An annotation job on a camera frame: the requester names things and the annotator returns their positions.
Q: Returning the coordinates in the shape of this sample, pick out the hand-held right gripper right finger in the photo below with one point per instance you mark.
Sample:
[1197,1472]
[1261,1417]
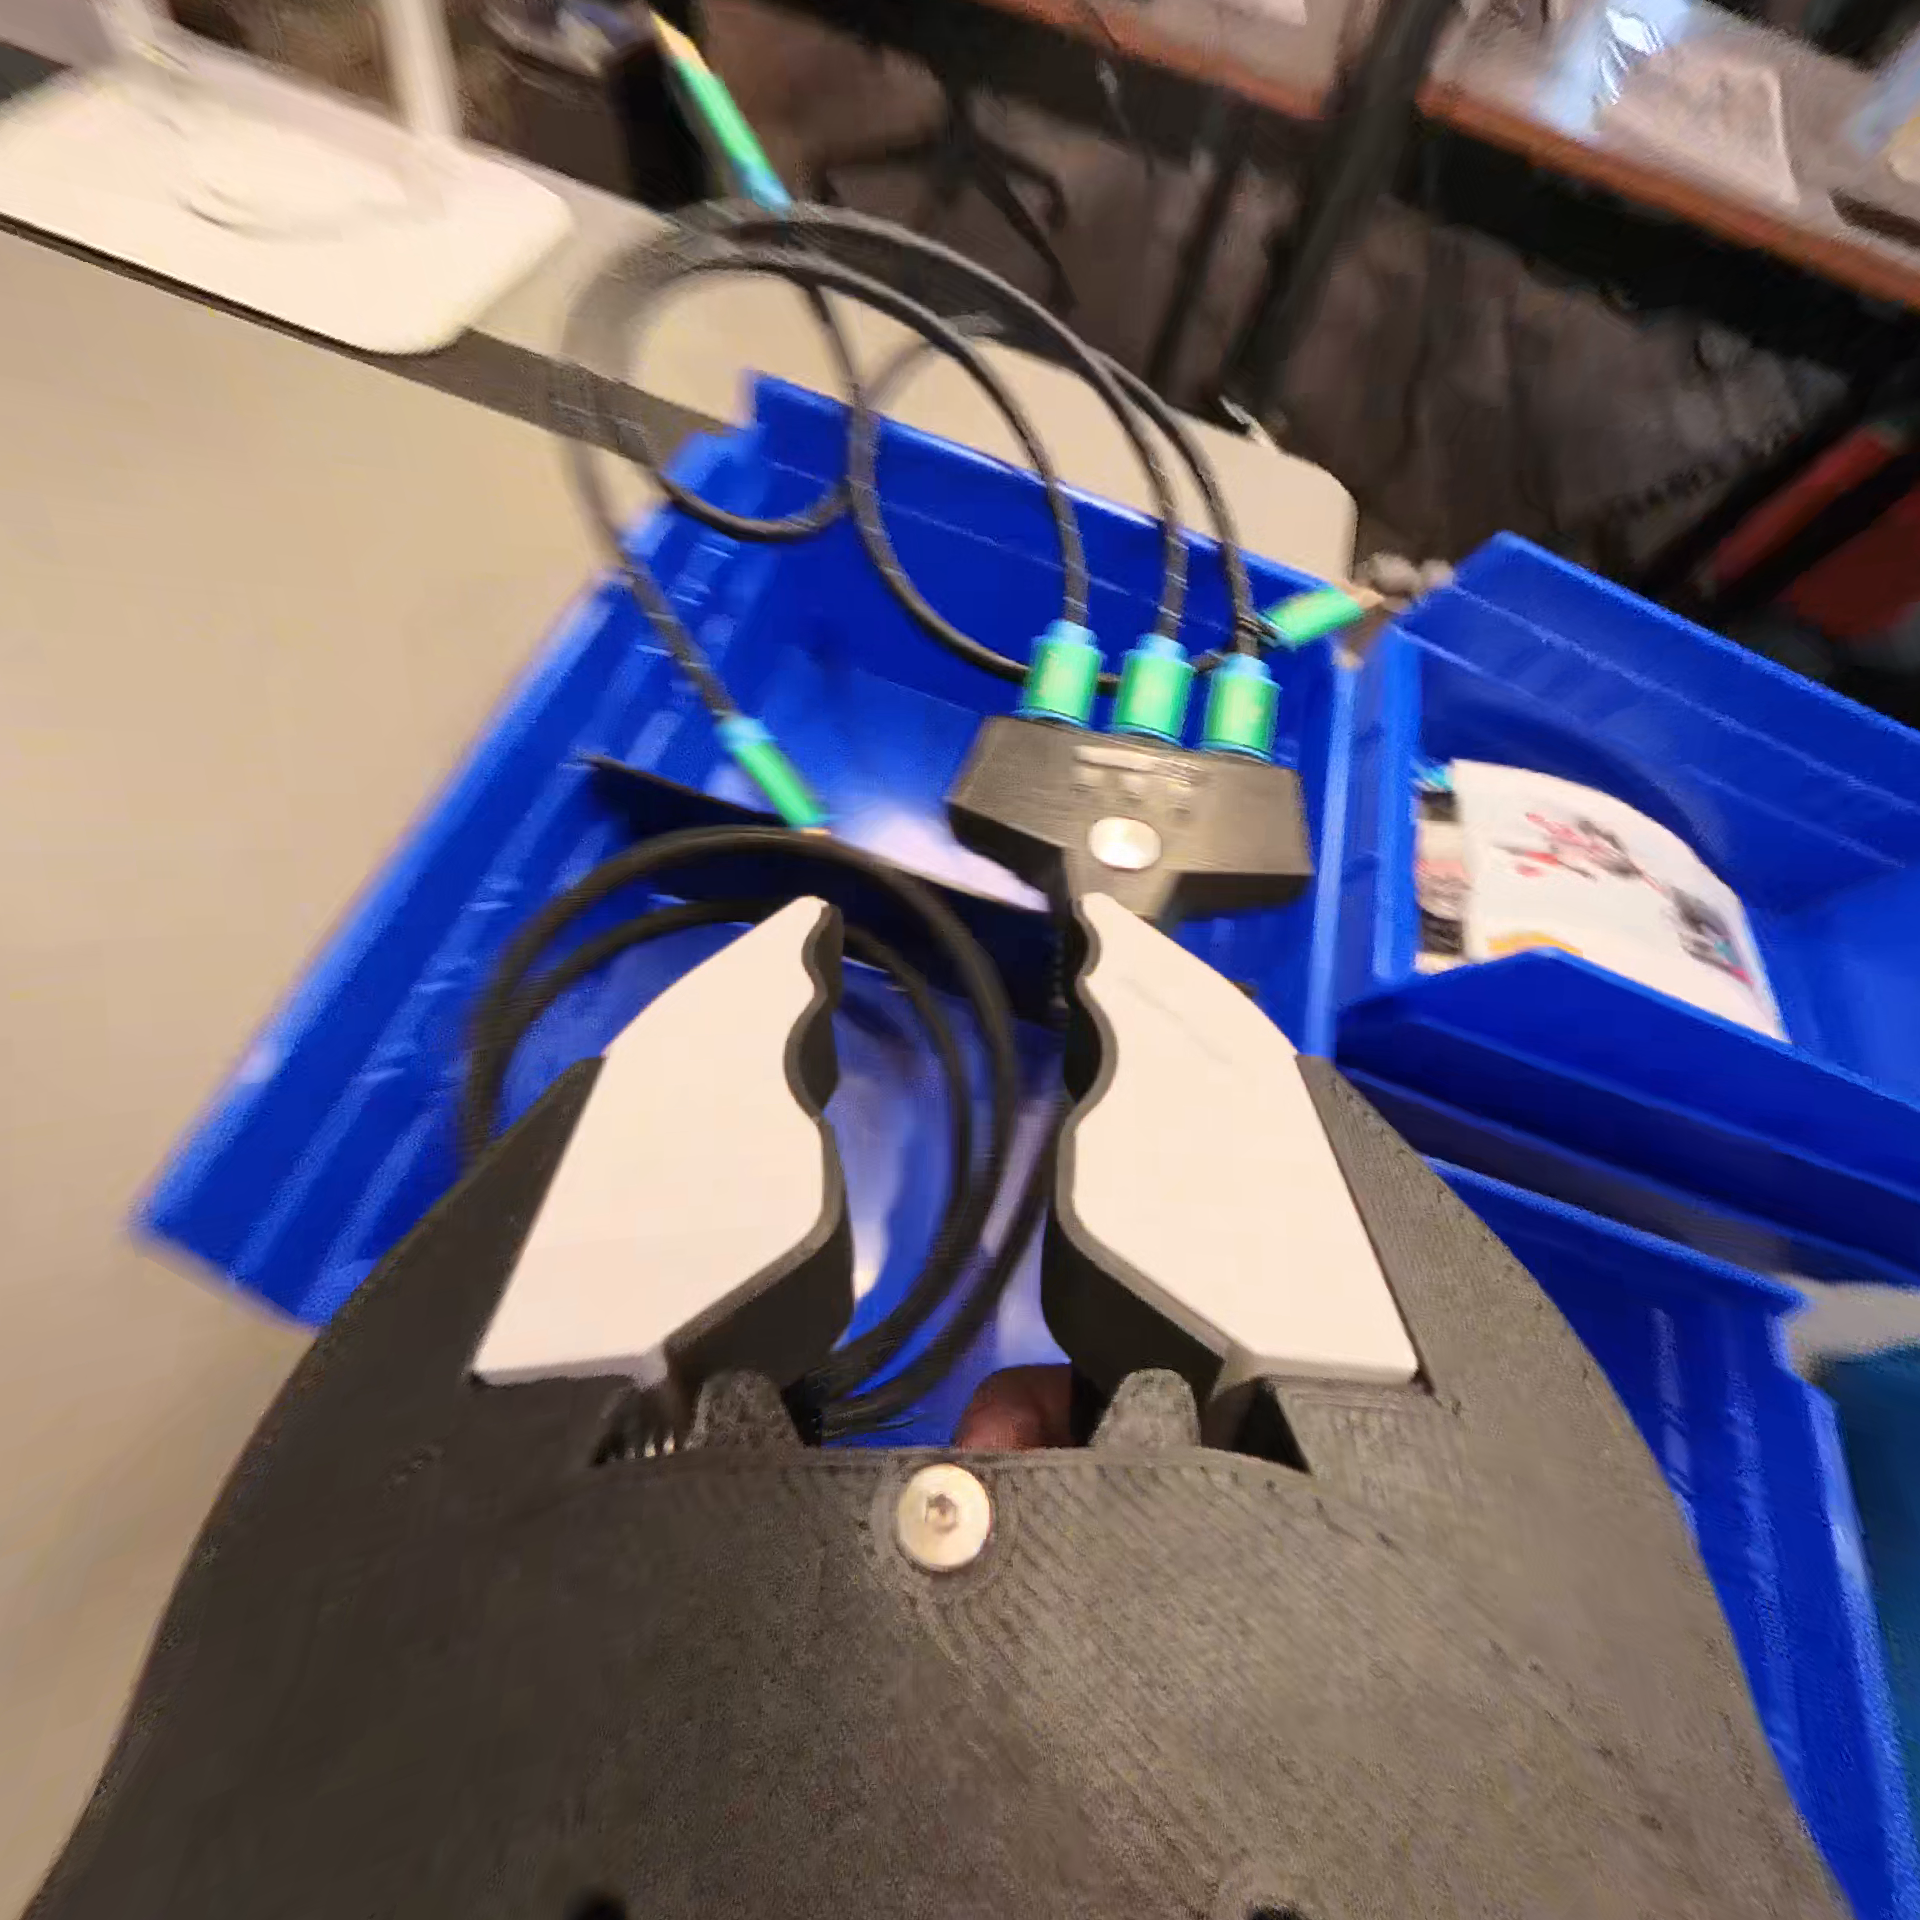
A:
[1223,1184]

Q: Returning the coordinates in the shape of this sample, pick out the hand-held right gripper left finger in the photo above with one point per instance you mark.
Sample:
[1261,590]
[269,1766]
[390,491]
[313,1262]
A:
[662,1184]

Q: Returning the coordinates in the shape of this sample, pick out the blue plastic bin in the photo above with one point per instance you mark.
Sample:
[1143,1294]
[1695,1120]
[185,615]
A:
[1724,1425]
[452,975]
[1650,662]

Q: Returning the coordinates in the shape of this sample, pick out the dark grey usb hub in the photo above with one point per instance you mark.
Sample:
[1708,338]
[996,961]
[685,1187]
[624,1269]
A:
[1036,810]

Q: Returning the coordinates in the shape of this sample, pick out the white printed card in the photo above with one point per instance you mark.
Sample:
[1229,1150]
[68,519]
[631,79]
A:
[1589,886]

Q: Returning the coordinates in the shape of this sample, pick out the black tape strip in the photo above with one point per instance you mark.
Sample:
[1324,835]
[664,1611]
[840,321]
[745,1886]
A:
[495,383]

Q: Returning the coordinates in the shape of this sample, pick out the white lamp base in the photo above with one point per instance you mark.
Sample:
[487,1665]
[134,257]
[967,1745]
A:
[301,211]

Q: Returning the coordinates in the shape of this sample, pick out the wooden workbench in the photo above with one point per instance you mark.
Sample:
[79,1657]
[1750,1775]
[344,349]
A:
[1650,166]

